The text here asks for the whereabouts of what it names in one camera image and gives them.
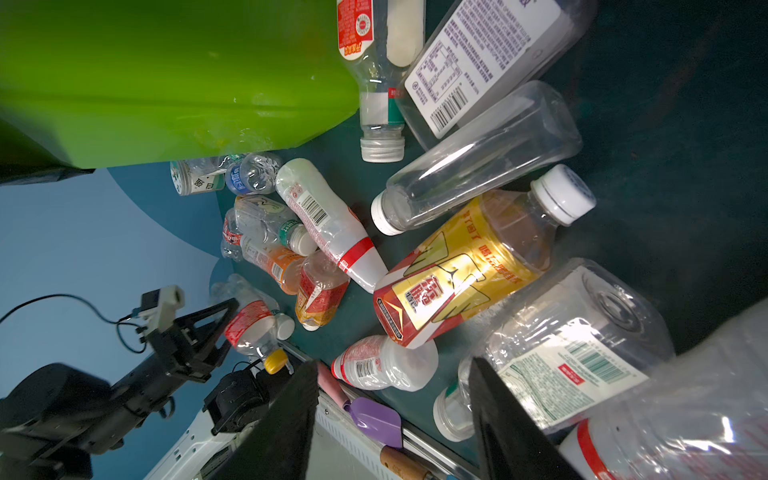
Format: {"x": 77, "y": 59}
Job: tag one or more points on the clear bottle green neck band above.
{"x": 273, "y": 222}

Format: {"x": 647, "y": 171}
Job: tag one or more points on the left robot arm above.
{"x": 58, "y": 417}

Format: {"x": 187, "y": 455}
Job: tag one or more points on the green bin with black liner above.
{"x": 97, "y": 84}

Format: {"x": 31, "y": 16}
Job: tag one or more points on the blue cap clear water bottle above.
{"x": 254, "y": 174}

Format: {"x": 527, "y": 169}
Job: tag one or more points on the clear square bottle white cap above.
{"x": 528, "y": 129}

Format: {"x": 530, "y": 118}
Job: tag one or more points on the purple shovel pink handle front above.
{"x": 376, "y": 421}

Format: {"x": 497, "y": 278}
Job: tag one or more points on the yellow cap red label bottle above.
{"x": 259, "y": 325}

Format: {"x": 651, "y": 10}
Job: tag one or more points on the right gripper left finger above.
{"x": 277, "y": 446}

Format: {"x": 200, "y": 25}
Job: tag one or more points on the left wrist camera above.
{"x": 157, "y": 308}

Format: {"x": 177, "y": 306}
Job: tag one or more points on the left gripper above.
{"x": 190, "y": 350}

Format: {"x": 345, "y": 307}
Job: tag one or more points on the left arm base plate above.
{"x": 238, "y": 400}

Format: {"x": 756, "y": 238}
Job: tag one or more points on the purple text label bottle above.
{"x": 480, "y": 52}

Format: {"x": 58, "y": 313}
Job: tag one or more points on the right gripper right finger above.
{"x": 510, "y": 444}

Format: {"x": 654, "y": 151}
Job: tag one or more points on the clear bottle green white label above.
{"x": 573, "y": 339}

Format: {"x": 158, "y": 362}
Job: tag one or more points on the tall red white label bottle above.
{"x": 378, "y": 41}

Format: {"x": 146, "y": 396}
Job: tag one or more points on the orange label white cap bottle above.
{"x": 280, "y": 263}

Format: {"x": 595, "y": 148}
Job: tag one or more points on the gold red label tea bottle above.
{"x": 497, "y": 244}

